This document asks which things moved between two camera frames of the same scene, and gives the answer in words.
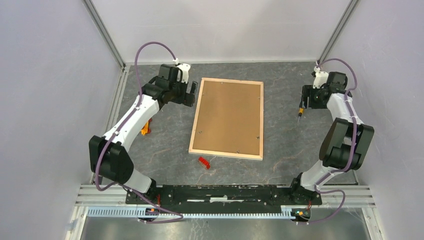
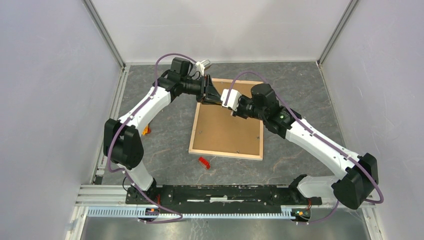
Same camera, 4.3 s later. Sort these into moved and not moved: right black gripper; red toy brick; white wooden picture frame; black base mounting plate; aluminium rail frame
Moved: right black gripper
Not moved: black base mounting plate; red toy brick; white wooden picture frame; aluminium rail frame
